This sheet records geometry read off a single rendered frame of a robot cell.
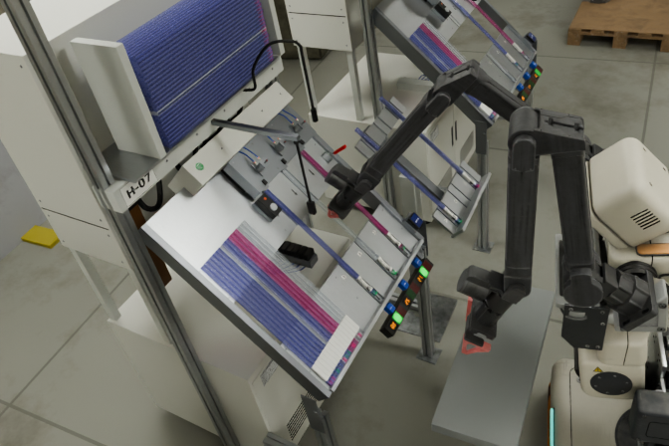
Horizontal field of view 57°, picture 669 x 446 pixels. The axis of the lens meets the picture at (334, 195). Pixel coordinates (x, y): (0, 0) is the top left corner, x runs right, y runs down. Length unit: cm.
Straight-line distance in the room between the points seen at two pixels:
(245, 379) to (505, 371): 81
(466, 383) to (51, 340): 218
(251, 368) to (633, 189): 128
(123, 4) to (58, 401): 195
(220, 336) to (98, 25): 109
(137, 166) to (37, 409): 175
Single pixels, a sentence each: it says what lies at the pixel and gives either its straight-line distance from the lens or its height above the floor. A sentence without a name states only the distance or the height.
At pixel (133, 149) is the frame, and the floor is 140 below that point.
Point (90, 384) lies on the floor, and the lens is 317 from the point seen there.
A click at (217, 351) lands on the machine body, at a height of 62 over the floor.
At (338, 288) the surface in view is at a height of 82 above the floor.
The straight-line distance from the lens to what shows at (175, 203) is 184.
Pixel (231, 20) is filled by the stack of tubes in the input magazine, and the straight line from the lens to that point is 186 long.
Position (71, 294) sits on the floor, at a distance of 365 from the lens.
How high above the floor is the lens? 226
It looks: 38 degrees down
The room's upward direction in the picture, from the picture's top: 11 degrees counter-clockwise
